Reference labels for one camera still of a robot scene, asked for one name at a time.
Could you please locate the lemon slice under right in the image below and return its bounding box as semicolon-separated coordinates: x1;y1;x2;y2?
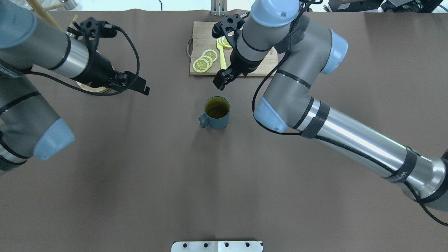
217;37;224;47

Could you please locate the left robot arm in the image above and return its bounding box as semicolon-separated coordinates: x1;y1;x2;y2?
0;0;150;174

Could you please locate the wooden cup storage rack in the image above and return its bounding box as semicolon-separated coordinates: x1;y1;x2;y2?
26;0;109;93

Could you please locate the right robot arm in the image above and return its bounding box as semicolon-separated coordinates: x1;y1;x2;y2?
211;0;447;211

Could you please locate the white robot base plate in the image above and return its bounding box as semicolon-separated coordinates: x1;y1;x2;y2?
171;240;264;252

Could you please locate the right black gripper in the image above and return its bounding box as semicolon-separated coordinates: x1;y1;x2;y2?
213;49;262;90

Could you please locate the lemon slice middle left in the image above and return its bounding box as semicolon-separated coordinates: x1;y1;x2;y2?
200;55;213;66

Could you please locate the lemon slice top right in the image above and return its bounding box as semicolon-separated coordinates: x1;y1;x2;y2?
220;36;232;48

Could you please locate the wooden cutting board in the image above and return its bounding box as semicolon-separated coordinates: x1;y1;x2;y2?
189;21;278;77

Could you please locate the black braided right cable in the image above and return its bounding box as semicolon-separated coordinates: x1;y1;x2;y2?
252;0;448;227

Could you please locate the blue-grey HOME mug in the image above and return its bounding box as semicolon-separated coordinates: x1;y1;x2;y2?
198;96;231;130

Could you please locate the brown table mat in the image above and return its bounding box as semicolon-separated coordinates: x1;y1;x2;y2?
1;9;447;252

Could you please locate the small steel cup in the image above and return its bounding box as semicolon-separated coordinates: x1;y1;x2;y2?
59;0;77;11

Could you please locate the lemon slice front left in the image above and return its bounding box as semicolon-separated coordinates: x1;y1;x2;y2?
192;58;210;73

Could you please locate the grey metal bracket post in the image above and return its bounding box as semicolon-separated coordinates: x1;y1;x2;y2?
211;0;228;16

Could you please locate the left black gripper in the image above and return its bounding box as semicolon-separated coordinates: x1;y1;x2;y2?
77;52;150;96

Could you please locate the yellow plastic knife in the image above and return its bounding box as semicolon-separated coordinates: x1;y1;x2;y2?
216;40;227;70

